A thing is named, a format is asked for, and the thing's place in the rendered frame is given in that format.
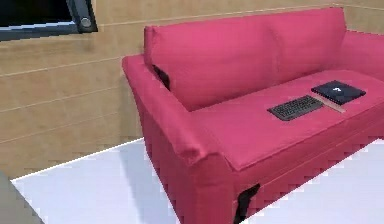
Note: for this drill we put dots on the black book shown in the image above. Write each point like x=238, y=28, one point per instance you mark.
x=338, y=91

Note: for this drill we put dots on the black keyboard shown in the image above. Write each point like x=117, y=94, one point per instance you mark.
x=295, y=107

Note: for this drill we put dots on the dark framed window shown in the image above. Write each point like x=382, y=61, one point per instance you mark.
x=40, y=20

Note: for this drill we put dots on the red fabric sofa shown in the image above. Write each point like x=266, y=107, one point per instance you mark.
x=233, y=133

